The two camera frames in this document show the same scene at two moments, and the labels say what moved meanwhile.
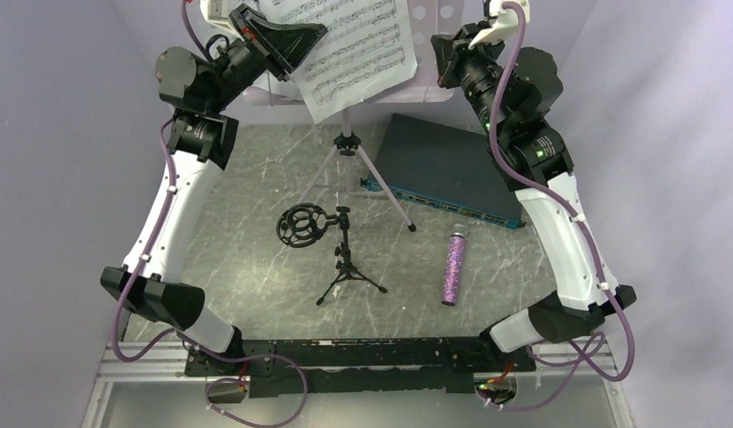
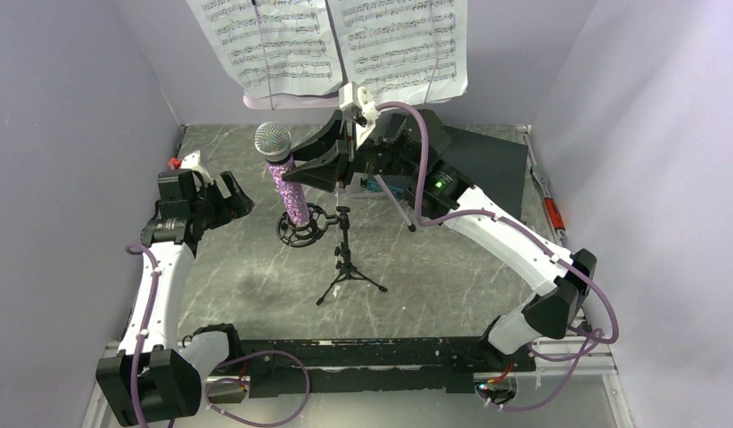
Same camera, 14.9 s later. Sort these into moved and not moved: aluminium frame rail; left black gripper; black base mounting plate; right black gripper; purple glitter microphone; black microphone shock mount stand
Moved: left black gripper; purple glitter microphone; right black gripper
Not moved: black base mounting plate; aluminium frame rail; black microphone shock mount stand
